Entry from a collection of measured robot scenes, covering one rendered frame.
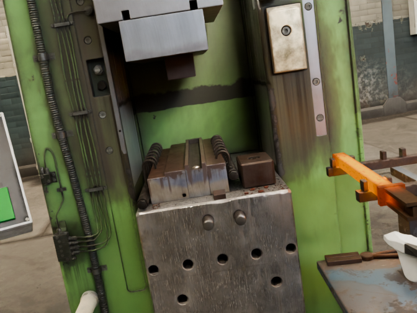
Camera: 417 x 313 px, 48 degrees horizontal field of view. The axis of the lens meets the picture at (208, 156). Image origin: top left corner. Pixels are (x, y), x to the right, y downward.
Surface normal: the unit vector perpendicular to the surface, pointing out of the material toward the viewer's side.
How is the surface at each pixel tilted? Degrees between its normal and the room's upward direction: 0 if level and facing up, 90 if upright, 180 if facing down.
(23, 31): 90
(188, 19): 90
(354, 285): 0
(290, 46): 90
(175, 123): 90
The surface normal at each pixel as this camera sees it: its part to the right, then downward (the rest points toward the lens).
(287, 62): 0.04, 0.19
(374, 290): -0.15, -0.97
